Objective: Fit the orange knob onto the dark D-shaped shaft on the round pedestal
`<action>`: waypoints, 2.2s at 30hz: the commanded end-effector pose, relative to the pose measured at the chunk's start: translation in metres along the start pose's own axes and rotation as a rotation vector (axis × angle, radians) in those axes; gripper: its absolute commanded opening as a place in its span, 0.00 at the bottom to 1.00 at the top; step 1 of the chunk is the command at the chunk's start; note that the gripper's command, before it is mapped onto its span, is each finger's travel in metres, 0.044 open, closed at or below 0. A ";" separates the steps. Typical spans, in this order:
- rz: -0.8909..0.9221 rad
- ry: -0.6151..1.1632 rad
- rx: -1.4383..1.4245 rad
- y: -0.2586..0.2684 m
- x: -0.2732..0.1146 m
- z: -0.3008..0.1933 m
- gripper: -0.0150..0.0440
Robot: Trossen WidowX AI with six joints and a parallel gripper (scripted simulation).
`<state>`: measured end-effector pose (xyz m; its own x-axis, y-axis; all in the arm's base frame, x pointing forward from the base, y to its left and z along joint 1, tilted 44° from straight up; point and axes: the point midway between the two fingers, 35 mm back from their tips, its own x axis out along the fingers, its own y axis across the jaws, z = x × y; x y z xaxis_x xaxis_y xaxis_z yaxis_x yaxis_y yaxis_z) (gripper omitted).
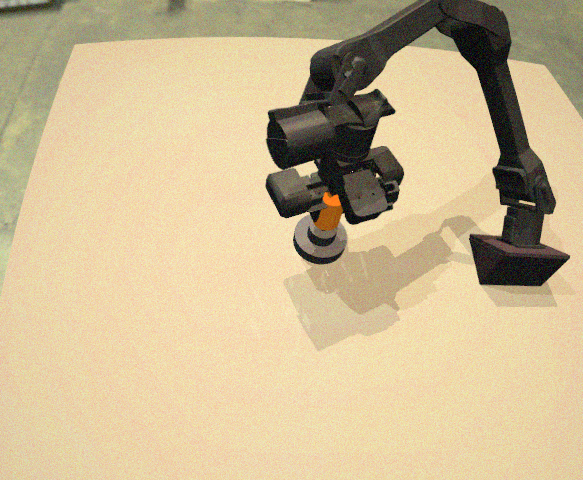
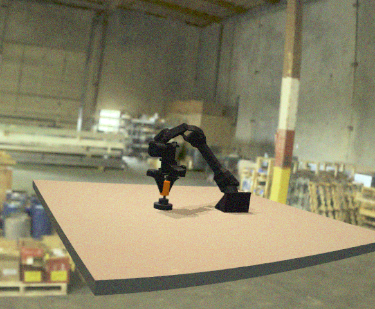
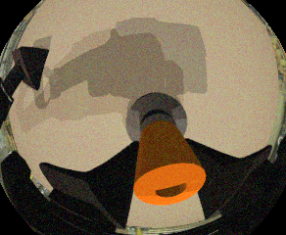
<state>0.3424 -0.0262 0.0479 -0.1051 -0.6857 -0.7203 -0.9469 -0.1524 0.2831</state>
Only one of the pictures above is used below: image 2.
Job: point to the grey round pedestal with dark shaft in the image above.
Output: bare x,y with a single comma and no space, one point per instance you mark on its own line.
163,204

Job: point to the orange knob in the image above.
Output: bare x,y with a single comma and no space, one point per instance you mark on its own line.
166,187

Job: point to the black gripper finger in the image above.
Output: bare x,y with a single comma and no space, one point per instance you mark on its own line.
159,182
171,180

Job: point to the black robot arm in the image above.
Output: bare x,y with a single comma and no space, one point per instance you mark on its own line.
160,148

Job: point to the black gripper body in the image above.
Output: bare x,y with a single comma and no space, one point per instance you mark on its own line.
160,173

